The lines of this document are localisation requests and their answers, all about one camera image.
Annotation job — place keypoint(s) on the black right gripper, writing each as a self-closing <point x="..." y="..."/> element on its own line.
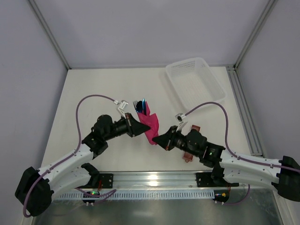
<point x="170" y="138"/>

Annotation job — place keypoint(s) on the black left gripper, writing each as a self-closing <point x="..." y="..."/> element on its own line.
<point x="130" y="125"/>

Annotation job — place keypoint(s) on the pink paper napkin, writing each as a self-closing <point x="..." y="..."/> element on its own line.
<point x="150" y="120"/>

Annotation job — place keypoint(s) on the blue metallic fork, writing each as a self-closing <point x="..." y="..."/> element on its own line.
<point x="135" y="105"/>

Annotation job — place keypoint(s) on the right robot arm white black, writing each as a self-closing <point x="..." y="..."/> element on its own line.
<point x="229" y="168"/>

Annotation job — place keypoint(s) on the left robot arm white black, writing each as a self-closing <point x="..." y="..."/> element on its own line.
<point x="39" y="187"/>

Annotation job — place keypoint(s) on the brown utensil tray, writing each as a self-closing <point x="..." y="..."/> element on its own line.
<point x="187" y="157"/>

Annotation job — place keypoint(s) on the white plastic basket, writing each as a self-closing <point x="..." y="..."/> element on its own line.
<point x="195" y="82"/>

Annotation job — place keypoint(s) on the right controller board black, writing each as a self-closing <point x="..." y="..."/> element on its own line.
<point x="221" y="198"/>

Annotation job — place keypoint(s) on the controller board black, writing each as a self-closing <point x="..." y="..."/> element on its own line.
<point x="221" y="198"/>
<point x="89" y="197"/>

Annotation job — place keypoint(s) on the left controller board black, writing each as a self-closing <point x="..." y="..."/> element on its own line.
<point x="89" y="197"/>

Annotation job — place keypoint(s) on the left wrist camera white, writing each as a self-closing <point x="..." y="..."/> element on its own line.
<point x="121" y="106"/>

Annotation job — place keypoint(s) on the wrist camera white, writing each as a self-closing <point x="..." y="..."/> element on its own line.
<point x="121" y="106"/>
<point x="180" y="117"/>

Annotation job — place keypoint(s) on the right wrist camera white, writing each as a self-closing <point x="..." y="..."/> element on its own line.
<point x="180" y="117"/>

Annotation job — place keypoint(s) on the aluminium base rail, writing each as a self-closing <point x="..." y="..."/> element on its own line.
<point x="134" y="179"/>

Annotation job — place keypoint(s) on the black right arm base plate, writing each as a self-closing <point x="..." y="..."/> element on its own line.
<point x="204" y="180"/>

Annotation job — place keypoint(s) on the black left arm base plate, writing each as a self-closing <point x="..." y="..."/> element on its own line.
<point x="100" y="181"/>

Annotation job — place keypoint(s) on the white slotted cable duct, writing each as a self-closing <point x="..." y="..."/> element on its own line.
<point x="174" y="194"/>

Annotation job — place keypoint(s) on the right side aluminium rail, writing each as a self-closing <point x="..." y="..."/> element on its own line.
<point x="245" y="115"/>

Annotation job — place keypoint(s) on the left aluminium frame post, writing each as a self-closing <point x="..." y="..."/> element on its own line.
<point x="38" y="14"/>

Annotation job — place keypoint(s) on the aluminium frame post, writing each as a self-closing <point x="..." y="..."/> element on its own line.
<point x="255" y="31"/>
<point x="38" y="14"/>

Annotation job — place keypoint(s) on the right aluminium frame post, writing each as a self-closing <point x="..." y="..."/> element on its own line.
<point x="255" y="31"/>

